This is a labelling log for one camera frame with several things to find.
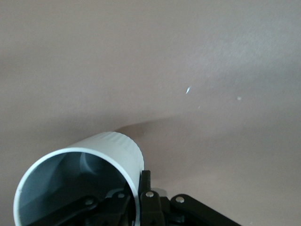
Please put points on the brown table cover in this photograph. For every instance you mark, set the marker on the brown table cover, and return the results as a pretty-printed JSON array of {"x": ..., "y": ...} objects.
[{"x": 150, "y": 58}]

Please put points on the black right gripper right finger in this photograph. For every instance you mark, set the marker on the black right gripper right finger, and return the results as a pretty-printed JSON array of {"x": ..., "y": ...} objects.
[{"x": 150, "y": 207}]

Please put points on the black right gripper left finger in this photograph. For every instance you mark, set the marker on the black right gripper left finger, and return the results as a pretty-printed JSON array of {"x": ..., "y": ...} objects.
[{"x": 110, "y": 207}]

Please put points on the white mug with grey inside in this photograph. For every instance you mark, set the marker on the white mug with grey inside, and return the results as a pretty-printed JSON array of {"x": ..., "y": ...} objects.
[{"x": 117, "y": 146}]

